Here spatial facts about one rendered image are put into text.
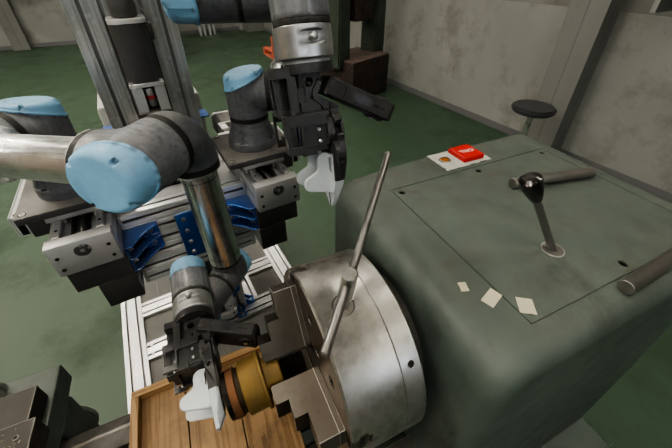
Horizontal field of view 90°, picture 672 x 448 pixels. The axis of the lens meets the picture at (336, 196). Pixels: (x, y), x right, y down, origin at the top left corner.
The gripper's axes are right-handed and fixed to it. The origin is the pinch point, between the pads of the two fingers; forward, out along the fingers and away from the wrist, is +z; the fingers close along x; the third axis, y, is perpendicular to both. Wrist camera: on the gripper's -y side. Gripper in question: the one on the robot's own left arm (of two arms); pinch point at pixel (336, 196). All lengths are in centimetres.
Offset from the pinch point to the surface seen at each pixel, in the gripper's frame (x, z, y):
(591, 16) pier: -147, -30, -295
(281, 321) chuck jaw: 1.1, 18.8, 12.5
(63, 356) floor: -131, 105, 106
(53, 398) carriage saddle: -23, 37, 57
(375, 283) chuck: 7.6, 12.7, -1.9
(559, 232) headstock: 12.9, 12.1, -36.2
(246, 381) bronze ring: 4.6, 24.4, 19.9
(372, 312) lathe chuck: 11.1, 14.5, 0.7
